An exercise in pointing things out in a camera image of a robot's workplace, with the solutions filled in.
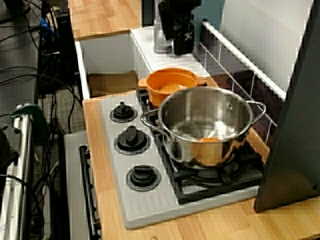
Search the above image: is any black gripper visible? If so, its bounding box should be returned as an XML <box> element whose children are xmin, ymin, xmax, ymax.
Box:
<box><xmin>158</xmin><ymin>0</ymin><xmax>202</xmax><ymax>56</ymax></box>

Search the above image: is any orange plastic pot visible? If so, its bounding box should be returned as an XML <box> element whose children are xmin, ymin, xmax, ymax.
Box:
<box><xmin>138</xmin><ymin>67</ymin><xmax>208</xmax><ymax>109</ymax></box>

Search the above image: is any stainless steel pot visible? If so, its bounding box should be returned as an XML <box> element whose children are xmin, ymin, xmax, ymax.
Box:
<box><xmin>140</xmin><ymin>86</ymin><xmax>267</xmax><ymax>168</ymax></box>

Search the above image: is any grey toy faucet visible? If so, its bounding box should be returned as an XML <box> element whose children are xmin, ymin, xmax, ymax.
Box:
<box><xmin>152</xmin><ymin>0</ymin><xmax>175</xmax><ymax>54</ymax></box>

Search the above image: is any black box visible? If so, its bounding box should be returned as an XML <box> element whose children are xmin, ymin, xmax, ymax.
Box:
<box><xmin>141</xmin><ymin>0</ymin><xmax>155</xmax><ymax>26</ymax></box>

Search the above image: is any black burner grate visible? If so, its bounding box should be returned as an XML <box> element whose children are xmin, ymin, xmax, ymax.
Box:
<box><xmin>136</xmin><ymin>83</ymin><xmax>210</xmax><ymax>116</ymax></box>
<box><xmin>152</xmin><ymin>129</ymin><xmax>266</xmax><ymax>206</ymax></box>

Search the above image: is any white sink basin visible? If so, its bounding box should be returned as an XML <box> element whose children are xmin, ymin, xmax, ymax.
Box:
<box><xmin>74</xmin><ymin>26</ymin><xmax>211</xmax><ymax>101</ymax></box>

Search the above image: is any black stove knob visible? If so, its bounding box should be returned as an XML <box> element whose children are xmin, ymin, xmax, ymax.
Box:
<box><xmin>125</xmin><ymin>164</ymin><xmax>162</xmax><ymax>193</ymax></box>
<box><xmin>114</xmin><ymin>124</ymin><xmax>152</xmax><ymax>156</ymax></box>
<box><xmin>109</xmin><ymin>101</ymin><xmax>138</xmax><ymax>124</ymax></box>

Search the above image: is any black computer tower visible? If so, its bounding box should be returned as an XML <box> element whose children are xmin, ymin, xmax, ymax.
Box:
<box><xmin>54</xmin><ymin>7</ymin><xmax>79</xmax><ymax>83</ymax></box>

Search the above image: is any blue connector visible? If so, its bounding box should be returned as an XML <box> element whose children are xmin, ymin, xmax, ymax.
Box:
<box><xmin>39</xmin><ymin>17</ymin><xmax>55</xmax><ymax>38</ymax></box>

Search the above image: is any dark range hood panel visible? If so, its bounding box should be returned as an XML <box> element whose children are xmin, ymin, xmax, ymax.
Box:
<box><xmin>253</xmin><ymin>0</ymin><xmax>320</xmax><ymax>213</ymax></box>

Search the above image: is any green clamp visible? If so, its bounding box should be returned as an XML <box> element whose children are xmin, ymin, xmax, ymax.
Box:
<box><xmin>9</xmin><ymin>103</ymin><xmax>51</xmax><ymax>145</ymax></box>

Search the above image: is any grey oven door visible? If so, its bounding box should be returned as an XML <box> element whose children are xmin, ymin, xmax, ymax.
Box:
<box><xmin>63</xmin><ymin>131</ymin><xmax>101</xmax><ymax>240</ymax></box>

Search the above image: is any grey stove top panel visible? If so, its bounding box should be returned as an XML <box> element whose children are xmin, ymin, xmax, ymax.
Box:
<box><xmin>97</xmin><ymin>86</ymin><xmax>263</xmax><ymax>231</ymax></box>

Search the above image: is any black device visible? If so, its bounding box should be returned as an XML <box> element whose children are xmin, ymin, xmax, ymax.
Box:
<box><xmin>0</xmin><ymin>127</ymin><xmax>20</xmax><ymax>173</ymax></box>

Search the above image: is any black cable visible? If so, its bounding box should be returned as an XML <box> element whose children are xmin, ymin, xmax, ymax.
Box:
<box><xmin>67</xmin><ymin>84</ymin><xmax>77</xmax><ymax>133</ymax></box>
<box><xmin>0</xmin><ymin>174</ymin><xmax>41</xmax><ymax>240</ymax></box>
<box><xmin>0</xmin><ymin>66</ymin><xmax>83</xmax><ymax>107</ymax></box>

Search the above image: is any black oven door handle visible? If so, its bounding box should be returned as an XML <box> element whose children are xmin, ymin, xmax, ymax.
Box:
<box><xmin>79</xmin><ymin>144</ymin><xmax>101</xmax><ymax>238</ymax></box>

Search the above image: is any aluminium rail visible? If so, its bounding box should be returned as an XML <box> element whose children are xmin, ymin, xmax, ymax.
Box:
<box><xmin>0</xmin><ymin>107</ymin><xmax>33</xmax><ymax>240</ymax></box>

